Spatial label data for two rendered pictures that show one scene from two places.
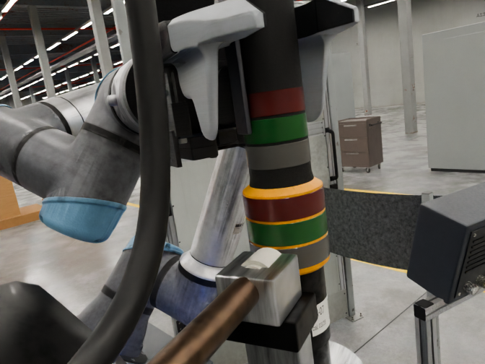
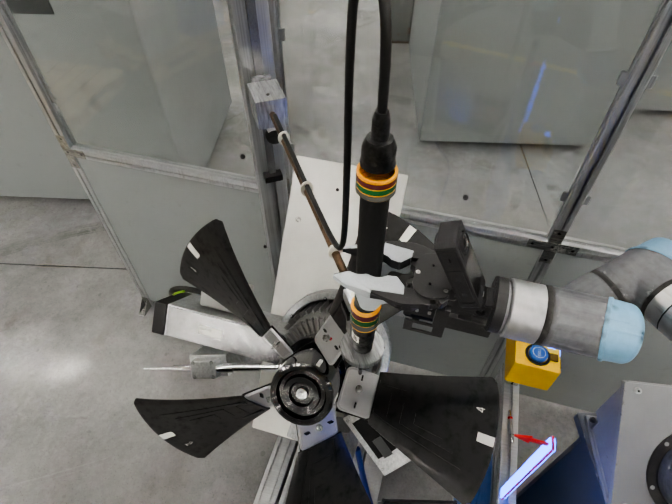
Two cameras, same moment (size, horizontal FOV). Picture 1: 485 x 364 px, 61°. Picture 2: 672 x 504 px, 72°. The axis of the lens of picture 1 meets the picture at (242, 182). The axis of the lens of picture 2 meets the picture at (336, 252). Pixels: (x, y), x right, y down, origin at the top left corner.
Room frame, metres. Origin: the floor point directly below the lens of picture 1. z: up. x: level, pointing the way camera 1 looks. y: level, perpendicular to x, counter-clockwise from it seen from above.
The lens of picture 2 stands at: (0.44, -0.33, 2.01)
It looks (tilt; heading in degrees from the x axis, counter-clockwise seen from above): 48 degrees down; 132
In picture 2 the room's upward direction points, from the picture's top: straight up
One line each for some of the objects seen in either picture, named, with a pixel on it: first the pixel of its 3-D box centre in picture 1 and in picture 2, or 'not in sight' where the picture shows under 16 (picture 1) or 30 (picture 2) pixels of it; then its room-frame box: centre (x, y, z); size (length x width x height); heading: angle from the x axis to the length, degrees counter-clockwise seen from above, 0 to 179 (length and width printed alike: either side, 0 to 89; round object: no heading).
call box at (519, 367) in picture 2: not in sight; (531, 349); (0.41, 0.40, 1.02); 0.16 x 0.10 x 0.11; 116
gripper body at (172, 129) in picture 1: (189, 96); (452, 298); (0.31, 0.03, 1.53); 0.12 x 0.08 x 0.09; 26
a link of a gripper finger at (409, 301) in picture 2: not in sight; (406, 292); (0.27, -0.02, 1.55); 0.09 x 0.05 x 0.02; 37
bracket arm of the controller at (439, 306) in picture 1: (456, 293); not in sight; (0.82, -0.43, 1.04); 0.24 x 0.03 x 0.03; 116
